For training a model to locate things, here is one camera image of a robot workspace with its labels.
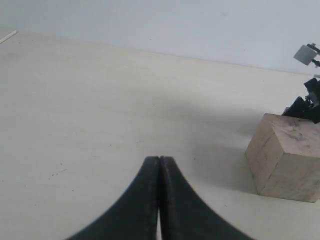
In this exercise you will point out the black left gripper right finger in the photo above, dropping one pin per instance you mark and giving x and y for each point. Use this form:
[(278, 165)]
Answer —
[(183, 214)]

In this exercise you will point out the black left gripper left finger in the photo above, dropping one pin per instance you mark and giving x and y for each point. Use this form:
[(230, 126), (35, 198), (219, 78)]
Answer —
[(134, 215)]

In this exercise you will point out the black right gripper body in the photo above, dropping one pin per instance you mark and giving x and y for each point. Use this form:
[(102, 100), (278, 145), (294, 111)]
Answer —
[(307, 108)]

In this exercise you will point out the largest wooden cube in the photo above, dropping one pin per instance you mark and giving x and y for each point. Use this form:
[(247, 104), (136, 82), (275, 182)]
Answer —
[(284, 158)]

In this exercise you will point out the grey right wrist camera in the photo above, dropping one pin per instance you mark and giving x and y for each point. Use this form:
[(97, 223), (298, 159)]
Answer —
[(307, 54)]

